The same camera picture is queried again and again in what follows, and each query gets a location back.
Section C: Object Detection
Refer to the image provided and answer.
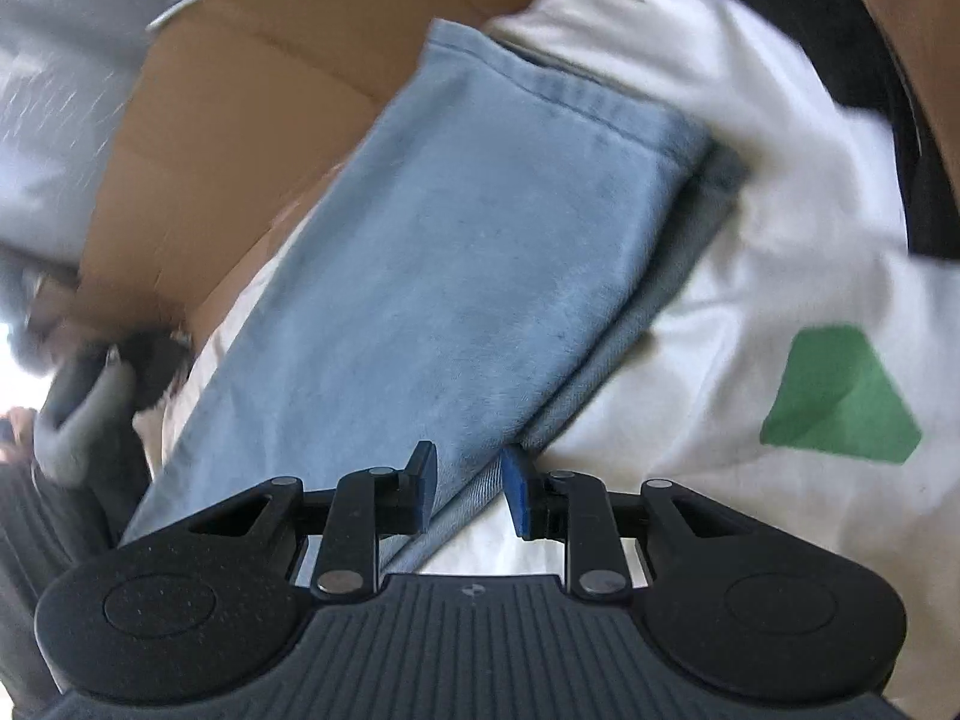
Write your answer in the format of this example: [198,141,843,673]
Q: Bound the blue denim drawstring pants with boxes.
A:
[120,19,751,575]

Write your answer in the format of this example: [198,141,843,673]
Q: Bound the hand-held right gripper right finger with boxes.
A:
[500,444,740,602]

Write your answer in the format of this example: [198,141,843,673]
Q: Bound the low cardboard box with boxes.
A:
[75,0,623,361]

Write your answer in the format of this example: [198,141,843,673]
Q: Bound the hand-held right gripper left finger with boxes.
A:
[187,440,440,602]

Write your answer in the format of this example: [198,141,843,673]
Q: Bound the white bear print bed sheet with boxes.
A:
[131,0,960,720]

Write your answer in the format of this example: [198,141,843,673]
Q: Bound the black knit garment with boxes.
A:
[660,0,960,263]

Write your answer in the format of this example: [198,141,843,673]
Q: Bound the grey wrapped appliance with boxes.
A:
[0,0,196,271]

